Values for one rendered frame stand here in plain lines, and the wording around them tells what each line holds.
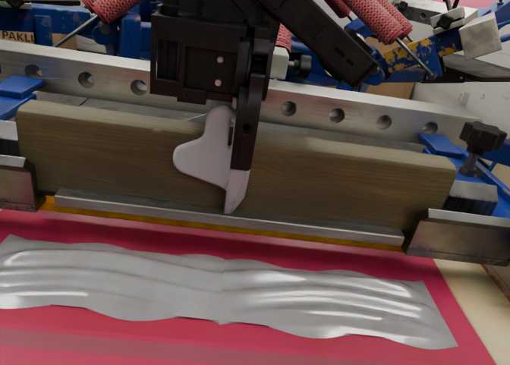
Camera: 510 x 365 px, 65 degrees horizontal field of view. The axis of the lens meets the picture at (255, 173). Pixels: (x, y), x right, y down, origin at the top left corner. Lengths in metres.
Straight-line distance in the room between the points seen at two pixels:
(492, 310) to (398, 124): 0.29
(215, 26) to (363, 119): 0.35
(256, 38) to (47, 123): 0.17
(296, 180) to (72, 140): 0.18
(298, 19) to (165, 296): 0.22
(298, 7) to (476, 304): 0.29
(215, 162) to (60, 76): 0.34
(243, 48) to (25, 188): 0.21
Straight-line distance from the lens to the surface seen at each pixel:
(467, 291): 0.42
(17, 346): 0.30
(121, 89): 0.57
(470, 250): 0.40
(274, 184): 0.33
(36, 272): 0.34
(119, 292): 0.32
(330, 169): 0.33
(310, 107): 0.56
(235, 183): 0.30
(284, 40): 0.77
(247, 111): 0.27
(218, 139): 0.30
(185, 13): 0.29
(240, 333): 0.30
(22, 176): 0.36
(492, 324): 0.40
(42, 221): 0.40
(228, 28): 0.27
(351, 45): 0.30
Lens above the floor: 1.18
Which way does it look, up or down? 27 degrees down
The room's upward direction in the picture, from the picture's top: 10 degrees clockwise
